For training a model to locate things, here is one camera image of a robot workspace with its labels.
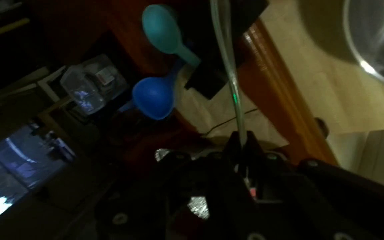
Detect blue measuring cup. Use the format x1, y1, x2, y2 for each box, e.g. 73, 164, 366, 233
131, 70, 182, 122

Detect shiny metal bowl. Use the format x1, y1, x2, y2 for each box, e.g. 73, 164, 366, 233
342, 0, 384, 93

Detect teal plastic spoon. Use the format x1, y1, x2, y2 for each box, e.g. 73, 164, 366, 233
141, 2, 203, 69

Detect clear plastic container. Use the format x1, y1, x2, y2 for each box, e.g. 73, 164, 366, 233
59, 53, 129, 117

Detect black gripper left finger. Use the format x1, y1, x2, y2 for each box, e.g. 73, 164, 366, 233
225, 130, 247, 176

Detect thin black cable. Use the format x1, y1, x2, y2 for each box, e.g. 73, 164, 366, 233
199, 105, 262, 136

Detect black box-shaped object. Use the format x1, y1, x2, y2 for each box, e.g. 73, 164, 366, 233
183, 0, 270, 101

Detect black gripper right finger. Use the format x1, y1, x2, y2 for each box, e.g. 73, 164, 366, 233
245, 129, 266, 180

